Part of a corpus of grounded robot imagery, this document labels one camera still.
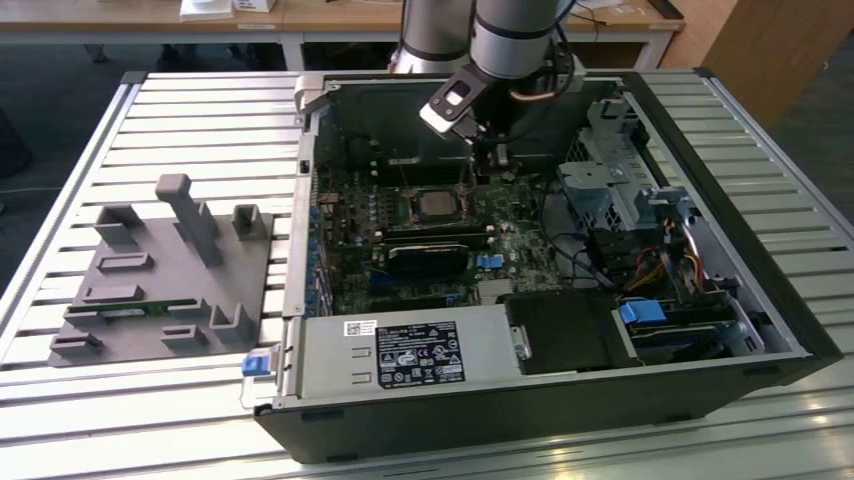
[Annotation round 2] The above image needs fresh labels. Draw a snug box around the metal socket cover frame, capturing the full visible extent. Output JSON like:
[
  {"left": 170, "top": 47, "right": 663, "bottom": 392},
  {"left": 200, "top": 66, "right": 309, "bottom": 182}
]
[{"left": 467, "top": 148, "right": 483, "bottom": 201}]

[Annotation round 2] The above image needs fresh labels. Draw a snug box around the silver CPU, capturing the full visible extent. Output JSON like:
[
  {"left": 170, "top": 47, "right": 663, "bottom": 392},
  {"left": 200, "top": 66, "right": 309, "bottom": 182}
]
[{"left": 413, "top": 191, "right": 460, "bottom": 215}]

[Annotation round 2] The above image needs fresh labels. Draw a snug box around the black RAM slot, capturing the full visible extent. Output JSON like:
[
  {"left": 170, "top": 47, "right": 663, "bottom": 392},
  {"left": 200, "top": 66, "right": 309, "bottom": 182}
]
[
  {"left": 372, "top": 165, "right": 555, "bottom": 177},
  {"left": 377, "top": 226, "right": 492, "bottom": 238},
  {"left": 369, "top": 155, "right": 555, "bottom": 168},
  {"left": 380, "top": 234, "right": 492, "bottom": 248}
]

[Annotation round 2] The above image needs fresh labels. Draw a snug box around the black CPU socket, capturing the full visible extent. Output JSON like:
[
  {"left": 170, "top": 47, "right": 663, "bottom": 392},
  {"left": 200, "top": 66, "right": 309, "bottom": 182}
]
[{"left": 401, "top": 184, "right": 479, "bottom": 226}]

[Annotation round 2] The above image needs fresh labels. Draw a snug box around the grey metal disk cage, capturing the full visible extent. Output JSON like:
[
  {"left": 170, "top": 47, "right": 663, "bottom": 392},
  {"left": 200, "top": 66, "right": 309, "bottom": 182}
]
[{"left": 556, "top": 97, "right": 668, "bottom": 231}]

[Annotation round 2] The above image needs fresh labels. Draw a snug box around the green motherboard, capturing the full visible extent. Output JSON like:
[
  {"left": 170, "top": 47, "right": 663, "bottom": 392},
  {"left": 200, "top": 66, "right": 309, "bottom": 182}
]
[{"left": 309, "top": 164, "right": 568, "bottom": 319}]

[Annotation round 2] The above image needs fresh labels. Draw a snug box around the black graphics card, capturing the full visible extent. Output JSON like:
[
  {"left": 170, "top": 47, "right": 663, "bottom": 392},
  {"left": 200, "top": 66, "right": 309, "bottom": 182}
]
[{"left": 383, "top": 243, "right": 469, "bottom": 280}]

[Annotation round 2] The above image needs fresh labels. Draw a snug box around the silver chipset heatsink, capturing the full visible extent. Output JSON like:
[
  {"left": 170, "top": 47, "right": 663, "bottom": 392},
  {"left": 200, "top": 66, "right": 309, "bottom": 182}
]
[{"left": 477, "top": 279, "right": 520, "bottom": 304}]

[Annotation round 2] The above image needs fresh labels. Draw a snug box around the wooden cabinet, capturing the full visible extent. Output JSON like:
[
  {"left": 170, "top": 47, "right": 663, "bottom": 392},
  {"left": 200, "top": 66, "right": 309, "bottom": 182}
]
[{"left": 659, "top": 0, "right": 854, "bottom": 129}]

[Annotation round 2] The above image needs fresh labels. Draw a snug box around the hard disk in blue carrier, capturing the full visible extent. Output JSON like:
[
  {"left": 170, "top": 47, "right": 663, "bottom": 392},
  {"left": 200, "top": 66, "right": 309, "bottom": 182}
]
[{"left": 616, "top": 298, "right": 728, "bottom": 361}]

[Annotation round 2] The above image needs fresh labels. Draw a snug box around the silver power supply with label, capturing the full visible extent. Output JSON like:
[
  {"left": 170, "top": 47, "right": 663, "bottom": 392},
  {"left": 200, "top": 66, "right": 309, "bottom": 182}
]
[{"left": 284, "top": 308, "right": 519, "bottom": 401}]

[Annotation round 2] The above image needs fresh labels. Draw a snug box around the grey parts rack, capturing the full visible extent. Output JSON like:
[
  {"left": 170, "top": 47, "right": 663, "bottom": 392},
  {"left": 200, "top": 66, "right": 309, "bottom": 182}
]
[{"left": 46, "top": 173, "right": 278, "bottom": 369}]

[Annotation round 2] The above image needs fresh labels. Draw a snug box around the blue case latch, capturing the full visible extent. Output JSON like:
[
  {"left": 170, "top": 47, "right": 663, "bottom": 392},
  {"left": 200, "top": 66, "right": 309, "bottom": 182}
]
[{"left": 240, "top": 349, "right": 278, "bottom": 379}]

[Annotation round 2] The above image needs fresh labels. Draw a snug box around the black open PC case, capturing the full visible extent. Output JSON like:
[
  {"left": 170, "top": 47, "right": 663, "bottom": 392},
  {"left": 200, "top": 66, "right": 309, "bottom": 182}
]
[{"left": 250, "top": 69, "right": 843, "bottom": 464}]

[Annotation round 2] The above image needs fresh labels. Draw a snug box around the wooden desk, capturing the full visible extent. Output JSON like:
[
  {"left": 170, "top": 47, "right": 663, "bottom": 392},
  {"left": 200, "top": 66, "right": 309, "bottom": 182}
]
[{"left": 0, "top": 0, "right": 685, "bottom": 71}]

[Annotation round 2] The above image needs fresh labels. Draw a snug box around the green RAM stick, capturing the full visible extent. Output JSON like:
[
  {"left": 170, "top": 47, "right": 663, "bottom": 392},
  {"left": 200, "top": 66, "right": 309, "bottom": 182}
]
[{"left": 65, "top": 298, "right": 201, "bottom": 317}]

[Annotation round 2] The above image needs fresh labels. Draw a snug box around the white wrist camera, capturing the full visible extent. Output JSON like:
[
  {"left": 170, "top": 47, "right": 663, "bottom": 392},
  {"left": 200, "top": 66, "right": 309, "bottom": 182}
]
[{"left": 417, "top": 64, "right": 493, "bottom": 142}]

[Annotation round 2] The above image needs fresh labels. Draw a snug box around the coloured wire bundle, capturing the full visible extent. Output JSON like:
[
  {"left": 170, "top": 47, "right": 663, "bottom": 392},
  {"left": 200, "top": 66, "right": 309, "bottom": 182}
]
[{"left": 625, "top": 249, "right": 709, "bottom": 294}]

